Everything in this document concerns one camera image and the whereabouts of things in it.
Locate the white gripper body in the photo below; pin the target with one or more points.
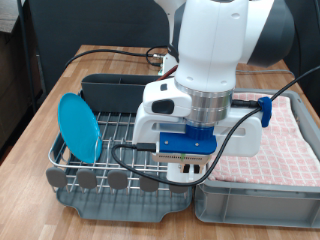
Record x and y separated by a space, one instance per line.
243 136

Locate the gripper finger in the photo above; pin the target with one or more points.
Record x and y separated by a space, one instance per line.
197 168
186 168

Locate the brown wooden spoon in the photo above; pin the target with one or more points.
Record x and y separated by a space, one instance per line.
170 71

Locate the blue plate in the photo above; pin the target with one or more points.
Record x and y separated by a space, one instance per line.
78 128

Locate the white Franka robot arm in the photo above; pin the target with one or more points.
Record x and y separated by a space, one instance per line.
216 43

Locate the grey dish drying rack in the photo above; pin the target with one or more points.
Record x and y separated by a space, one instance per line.
110 208

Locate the pink checked towel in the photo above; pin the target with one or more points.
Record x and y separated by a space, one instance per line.
286 156

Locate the gray plastic crate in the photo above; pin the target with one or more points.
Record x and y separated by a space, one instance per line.
253 206

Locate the dark gray utensil caddy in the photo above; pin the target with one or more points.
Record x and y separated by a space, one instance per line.
113 93

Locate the black metal pole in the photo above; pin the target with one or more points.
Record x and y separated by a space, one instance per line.
27 56

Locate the gray shelf board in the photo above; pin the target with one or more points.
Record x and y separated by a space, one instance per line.
10 16

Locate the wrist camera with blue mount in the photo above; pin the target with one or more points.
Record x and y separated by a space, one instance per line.
186 143

